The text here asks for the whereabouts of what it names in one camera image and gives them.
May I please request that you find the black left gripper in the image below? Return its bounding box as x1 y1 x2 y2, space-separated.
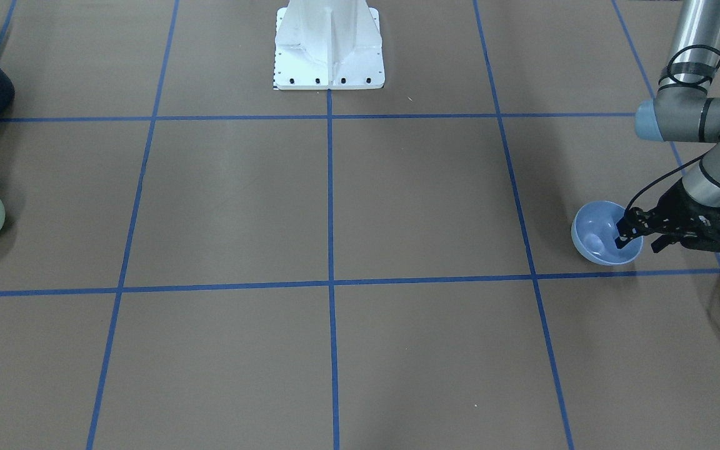
614 186 720 254

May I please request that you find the blue bowl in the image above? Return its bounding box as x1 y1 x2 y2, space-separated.
571 201 644 267

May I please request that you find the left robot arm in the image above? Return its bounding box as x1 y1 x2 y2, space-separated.
614 1 720 253

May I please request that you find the brown paper table cover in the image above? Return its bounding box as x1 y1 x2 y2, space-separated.
0 1 720 449

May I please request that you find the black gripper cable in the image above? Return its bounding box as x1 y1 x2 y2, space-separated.
624 44 720 216

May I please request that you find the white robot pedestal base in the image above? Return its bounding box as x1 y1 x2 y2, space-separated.
272 1 386 91

